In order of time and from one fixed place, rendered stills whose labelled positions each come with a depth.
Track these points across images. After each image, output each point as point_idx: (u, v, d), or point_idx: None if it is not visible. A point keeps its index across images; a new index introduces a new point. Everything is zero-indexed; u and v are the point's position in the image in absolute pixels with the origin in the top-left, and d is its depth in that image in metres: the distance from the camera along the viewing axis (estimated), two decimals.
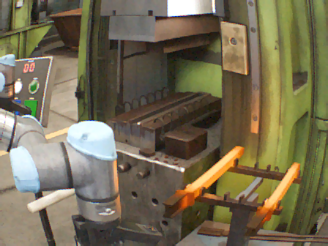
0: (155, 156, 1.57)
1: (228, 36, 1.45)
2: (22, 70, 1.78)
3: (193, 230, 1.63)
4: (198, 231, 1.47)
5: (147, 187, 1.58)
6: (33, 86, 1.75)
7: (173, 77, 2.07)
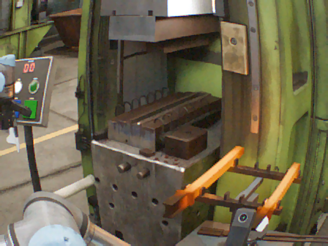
0: (155, 156, 1.57)
1: (228, 36, 1.45)
2: (22, 70, 1.78)
3: (193, 230, 1.63)
4: (198, 231, 1.47)
5: (147, 187, 1.58)
6: (33, 86, 1.75)
7: (173, 77, 2.07)
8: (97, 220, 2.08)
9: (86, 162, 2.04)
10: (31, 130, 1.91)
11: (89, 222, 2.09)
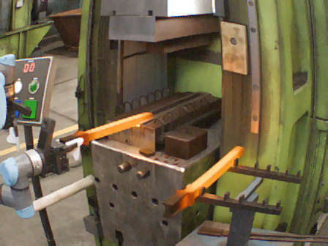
0: (155, 156, 1.57)
1: (228, 36, 1.45)
2: (22, 70, 1.78)
3: (193, 230, 1.63)
4: (198, 231, 1.47)
5: (147, 187, 1.58)
6: (33, 86, 1.75)
7: (173, 77, 2.07)
8: (97, 220, 2.08)
9: (86, 162, 2.04)
10: (31, 130, 1.91)
11: (89, 222, 2.09)
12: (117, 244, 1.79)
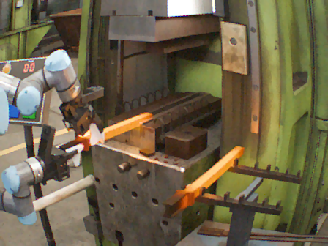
0: (155, 156, 1.57)
1: (228, 36, 1.45)
2: (22, 70, 1.78)
3: (193, 230, 1.63)
4: (198, 231, 1.47)
5: (147, 187, 1.58)
6: None
7: (173, 77, 2.07)
8: (97, 220, 2.08)
9: (86, 162, 2.04)
10: (31, 130, 1.91)
11: (89, 222, 2.09)
12: (117, 244, 1.79)
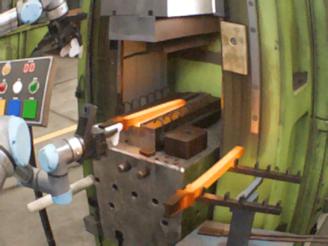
0: (155, 156, 1.57)
1: (228, 36, 1.45)
2: (22, 70, 1.78)
3: (193, 230, 1.63)
4: (198, 231, 1.47)
5: (147, 187, 1.58)
6: (33, 86, 1.75)
7: (173, 77, 2.07)
8: (97, 220, 2.08)
9: (86, 162, 2.04)
10: (31, 130, 1.91)
11: (89, 222, 2.09)
12: (117, 244, 1.79)
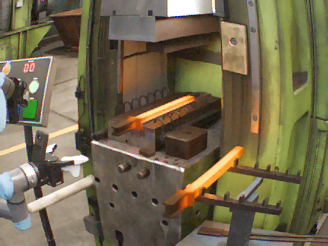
0: (155, 156, 1.57)
1: (228, 36, 1.45)
2: (22, 70, 1.78)
3: (193, 230, 1.63)
4: (198, 231, 1.47)
5: (147, 187, 1.58)
6: (33, 86, 1.75)
7: (173, 77, 2.07)
8: (97, 220, 2.08)
9: (86, 162, 2.04)
10: (31, 130, 1.91)
11: (89, 222, 2.09)
12: (117, 244, 1.79)
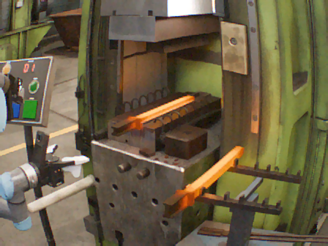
0: (155, 156, 1.57)
1: (228, 36, 1.45)
2: (22, 70, 1.78)
3: (193, 230, 1.63)
4: (198, 231, 1.47)
5: (147, 187, 1.58)
6: (33, 86, 1.75)
7: (173, 77, 2.07)
8: (97, 220, 2.08)
9: (86, 162, 2.04)
10: (31, 130, 1.91)
11: (89, 222, 2.09)
12: (117, 244, 1.79)
